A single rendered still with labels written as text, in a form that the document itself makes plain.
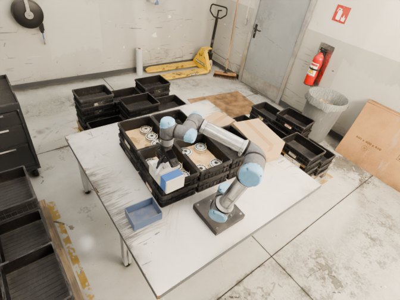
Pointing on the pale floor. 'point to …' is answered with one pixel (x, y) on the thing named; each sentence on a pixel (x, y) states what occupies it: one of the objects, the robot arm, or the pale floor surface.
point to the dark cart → (14, 133)
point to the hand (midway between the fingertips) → (166, 171)
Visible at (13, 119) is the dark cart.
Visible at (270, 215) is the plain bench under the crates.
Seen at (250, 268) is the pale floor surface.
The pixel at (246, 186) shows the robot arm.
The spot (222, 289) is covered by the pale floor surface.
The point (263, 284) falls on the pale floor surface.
